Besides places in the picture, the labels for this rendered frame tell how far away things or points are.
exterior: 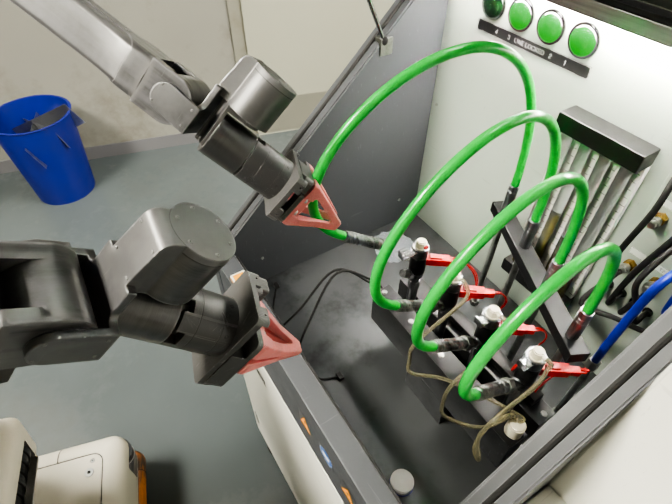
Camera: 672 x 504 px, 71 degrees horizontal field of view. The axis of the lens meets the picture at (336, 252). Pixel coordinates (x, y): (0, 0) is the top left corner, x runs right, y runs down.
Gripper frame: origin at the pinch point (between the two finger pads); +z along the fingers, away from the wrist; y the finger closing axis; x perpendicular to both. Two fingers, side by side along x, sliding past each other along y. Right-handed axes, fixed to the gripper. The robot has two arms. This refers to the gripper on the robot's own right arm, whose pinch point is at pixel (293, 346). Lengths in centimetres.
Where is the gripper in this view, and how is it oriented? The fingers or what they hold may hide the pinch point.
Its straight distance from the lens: 51.6
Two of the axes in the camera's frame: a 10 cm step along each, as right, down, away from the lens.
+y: 6.6, -6.5, -3.8
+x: -2.9, -6.8, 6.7
